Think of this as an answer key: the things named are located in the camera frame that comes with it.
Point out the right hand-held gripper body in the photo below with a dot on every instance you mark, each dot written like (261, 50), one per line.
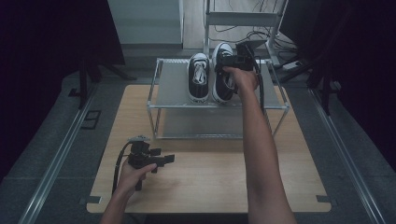
(243, 57)

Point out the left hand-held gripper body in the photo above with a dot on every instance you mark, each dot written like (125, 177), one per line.
(140, 155)

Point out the black canvas sneaker white laces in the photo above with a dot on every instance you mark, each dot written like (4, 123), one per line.
(198, 77)
(221, 87)

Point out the grey metal shoe rack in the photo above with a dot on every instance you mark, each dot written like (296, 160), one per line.
(174, 84)

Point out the person's right hand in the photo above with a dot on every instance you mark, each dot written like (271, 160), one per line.
(244, 79)

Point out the person's left hand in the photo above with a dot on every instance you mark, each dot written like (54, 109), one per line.
(134, 179)

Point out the white metal stand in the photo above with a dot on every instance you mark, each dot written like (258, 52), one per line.
(239, 18)

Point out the white power strip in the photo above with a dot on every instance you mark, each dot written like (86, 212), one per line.
(291, 65)

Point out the grey tape piece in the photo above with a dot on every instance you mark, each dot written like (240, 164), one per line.
(90, 200)

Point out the white cabinet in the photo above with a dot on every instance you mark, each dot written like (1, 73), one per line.
(146, 21)

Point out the black floor stand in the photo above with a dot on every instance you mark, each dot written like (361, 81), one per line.
(84, 81)
(325, 90)

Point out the dark curtain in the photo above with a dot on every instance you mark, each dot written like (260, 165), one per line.
(358, 62)
(46, 62)

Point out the metal floor rail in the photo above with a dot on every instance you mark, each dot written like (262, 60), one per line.
(345, 149)
(59, 155)

